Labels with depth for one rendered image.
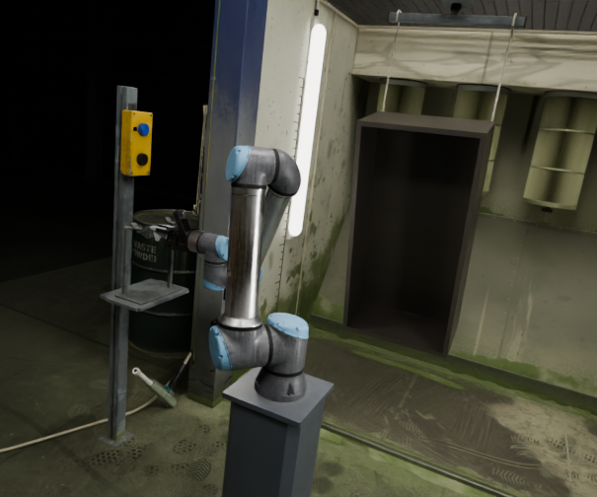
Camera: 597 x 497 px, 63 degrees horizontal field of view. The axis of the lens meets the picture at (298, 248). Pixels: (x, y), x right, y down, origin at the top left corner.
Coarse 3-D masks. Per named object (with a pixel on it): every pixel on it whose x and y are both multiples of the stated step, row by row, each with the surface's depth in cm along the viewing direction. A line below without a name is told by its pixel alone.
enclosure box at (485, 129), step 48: (384, 144) 268; (432, 144) 256; (480, 144) 213; (384, 192) 278; (432, 192) 266; (480, 192) 240; (384, 240) 289; (432, 240) 276; (384, 288) 301; (432, 288) 287; (384, 336) 273; (432, 336) 278
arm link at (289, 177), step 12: (288, 156) 156; (288, 168) 154; (276, 180) 155; (288, 180) 157; (300, 180) 162; (276, 192) 161; (288, 192) 161; (264, 204) 169; (276, 204) 166; (264, 216) 171; (276, 216) 171; (264, 228) 175; (276, 228) 177; (264, 240) 179; (264, 252) 185
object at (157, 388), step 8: (136, 368) 228; (184, 368) 263; (144, 376) 233; (176, 376) 260; (152, 384) 241; (160, 384) 246; (168, 384) 258; (176, 384) 260; (160, 392) 247; (168, 392) 256; (168, 400) 256; (176, 400) 264
